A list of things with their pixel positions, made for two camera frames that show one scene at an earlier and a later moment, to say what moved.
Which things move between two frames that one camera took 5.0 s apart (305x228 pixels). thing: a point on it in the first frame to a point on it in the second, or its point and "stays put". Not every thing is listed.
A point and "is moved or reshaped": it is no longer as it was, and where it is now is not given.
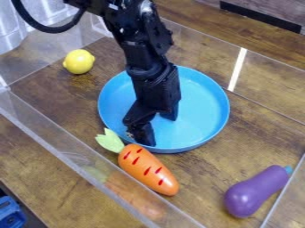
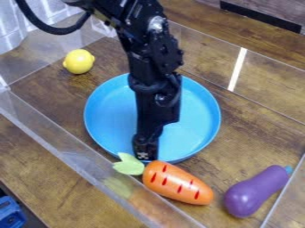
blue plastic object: x=10 y=217 stays put
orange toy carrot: x=139 y=163 is moved or reshaped
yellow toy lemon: x=79 y=61 stays put
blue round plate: x=202 y=112 is moved or reshaped
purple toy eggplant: x=247 y=196 stays put
